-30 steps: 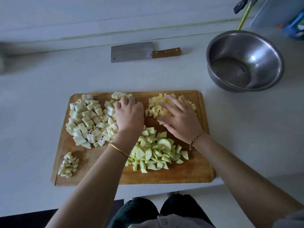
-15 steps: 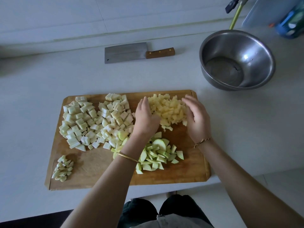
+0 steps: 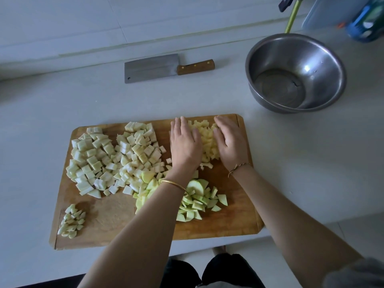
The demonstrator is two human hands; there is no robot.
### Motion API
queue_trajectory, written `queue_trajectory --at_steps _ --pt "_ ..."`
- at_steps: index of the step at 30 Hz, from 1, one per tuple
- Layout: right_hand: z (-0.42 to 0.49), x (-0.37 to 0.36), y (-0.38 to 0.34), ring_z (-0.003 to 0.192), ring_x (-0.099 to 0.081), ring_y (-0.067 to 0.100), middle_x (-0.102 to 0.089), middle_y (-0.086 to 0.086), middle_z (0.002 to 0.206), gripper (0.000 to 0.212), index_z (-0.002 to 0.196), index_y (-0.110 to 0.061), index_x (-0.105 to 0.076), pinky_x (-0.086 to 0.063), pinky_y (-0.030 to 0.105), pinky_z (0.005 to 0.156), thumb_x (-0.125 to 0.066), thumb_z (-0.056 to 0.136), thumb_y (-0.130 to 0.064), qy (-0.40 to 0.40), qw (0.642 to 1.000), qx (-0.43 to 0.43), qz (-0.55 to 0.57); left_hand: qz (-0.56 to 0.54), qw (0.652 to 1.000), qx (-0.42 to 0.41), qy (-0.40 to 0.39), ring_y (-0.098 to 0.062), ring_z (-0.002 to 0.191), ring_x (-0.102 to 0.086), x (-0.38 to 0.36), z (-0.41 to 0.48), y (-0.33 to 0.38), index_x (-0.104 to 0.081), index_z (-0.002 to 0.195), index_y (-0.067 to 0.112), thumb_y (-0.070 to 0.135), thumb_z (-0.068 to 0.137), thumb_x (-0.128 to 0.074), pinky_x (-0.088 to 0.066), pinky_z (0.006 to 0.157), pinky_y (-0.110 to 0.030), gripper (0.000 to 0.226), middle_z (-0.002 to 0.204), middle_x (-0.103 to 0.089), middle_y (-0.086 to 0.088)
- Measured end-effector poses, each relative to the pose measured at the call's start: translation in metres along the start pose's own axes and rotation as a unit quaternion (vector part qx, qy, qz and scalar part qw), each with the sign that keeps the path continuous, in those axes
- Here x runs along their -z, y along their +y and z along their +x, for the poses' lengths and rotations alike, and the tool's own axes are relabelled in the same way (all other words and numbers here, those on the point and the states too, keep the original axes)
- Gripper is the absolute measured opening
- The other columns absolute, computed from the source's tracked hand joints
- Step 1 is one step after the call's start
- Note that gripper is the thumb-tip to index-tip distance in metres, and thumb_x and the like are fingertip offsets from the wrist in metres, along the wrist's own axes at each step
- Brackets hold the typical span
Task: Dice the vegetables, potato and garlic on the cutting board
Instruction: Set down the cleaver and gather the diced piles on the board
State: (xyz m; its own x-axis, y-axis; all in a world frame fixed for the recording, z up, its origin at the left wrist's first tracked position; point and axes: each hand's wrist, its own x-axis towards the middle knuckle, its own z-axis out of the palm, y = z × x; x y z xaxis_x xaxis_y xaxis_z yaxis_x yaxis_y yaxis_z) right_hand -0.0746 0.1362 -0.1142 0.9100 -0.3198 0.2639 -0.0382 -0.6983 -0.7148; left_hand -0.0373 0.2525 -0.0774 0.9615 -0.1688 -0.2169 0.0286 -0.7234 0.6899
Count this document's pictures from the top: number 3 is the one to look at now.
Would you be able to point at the person's left hand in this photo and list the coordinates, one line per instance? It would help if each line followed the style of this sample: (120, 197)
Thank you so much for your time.
(186, 150)

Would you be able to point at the person's left forearm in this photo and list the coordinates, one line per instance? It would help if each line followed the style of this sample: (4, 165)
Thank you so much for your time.
(135, 237)

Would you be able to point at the gold bangle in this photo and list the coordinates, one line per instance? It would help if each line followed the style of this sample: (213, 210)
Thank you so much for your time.
(174, 184)

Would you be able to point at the person's right hand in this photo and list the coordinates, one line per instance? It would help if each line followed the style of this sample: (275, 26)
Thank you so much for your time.
(233, 144)

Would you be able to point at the light blue plastic board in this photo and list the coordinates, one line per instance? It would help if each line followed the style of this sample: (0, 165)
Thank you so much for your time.
(333, 12)

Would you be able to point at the peeled yellow potato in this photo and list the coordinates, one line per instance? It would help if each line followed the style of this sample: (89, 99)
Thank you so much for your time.
(207, 138)

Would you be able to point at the wooden cutting board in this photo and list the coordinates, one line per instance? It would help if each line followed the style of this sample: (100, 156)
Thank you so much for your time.
(120, 222)

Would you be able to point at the small orange object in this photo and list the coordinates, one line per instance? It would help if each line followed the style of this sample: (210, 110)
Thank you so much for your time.
(341, 25)

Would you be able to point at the black floor mat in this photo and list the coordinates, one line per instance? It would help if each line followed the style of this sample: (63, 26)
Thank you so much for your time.
(54, 282)

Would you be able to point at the peeled green cucumber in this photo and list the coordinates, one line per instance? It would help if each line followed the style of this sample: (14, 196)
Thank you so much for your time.
(198, 198)

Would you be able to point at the dark green trousers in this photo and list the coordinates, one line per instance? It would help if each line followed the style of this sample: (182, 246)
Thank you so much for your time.
(228, 273)

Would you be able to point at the pile of white diced vegetable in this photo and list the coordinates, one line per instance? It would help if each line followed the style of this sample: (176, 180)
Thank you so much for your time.
(141, 150)

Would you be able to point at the white patterned garment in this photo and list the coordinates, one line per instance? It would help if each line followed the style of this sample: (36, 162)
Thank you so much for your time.
(357, 274)

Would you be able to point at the deep stainless steel bowl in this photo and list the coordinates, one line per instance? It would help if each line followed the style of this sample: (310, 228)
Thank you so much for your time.
(318, 57)

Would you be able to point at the dark green bottle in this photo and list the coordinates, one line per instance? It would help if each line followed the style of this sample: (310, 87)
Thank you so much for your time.
(367, 21)

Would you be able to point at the pile of garlic cloves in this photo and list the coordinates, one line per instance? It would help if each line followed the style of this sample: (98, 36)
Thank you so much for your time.
(72, 222)

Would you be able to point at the person's right forearm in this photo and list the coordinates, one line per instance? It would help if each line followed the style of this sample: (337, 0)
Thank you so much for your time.
(294, 228)

